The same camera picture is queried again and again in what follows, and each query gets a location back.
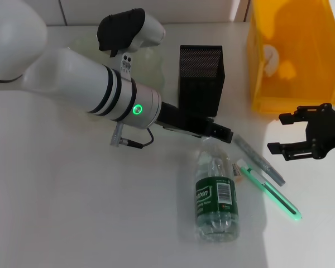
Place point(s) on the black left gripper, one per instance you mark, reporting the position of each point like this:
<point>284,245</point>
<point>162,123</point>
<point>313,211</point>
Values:
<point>181,120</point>

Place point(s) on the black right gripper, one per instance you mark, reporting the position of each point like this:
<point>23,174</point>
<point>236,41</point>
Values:
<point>326,131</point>

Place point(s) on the clear green-label water bottle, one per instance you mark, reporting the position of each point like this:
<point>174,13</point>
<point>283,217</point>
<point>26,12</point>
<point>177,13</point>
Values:
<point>216,195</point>

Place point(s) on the white paper ball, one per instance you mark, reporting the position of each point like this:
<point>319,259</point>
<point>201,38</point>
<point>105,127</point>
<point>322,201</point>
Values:
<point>272,58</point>

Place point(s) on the grey glitter pen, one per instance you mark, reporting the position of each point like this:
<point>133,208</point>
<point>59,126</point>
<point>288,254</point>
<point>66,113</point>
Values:
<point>257,159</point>

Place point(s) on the beige eraser with barcode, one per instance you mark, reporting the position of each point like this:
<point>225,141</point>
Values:
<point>236,173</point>

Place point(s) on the black mesh pen holder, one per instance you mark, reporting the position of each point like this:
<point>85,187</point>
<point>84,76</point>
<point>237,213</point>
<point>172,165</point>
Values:
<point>201,83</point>

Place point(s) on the green utility knife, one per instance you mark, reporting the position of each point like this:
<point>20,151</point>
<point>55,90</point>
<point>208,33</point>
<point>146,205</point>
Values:
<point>279,199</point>

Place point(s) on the green glass fruit plate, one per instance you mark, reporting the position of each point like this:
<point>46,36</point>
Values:
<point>153,67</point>

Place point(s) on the yellow plastic bin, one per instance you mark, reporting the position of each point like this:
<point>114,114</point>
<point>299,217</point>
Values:
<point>310,69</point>

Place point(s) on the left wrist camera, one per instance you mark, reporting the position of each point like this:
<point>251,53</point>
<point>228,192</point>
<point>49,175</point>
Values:
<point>120,28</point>

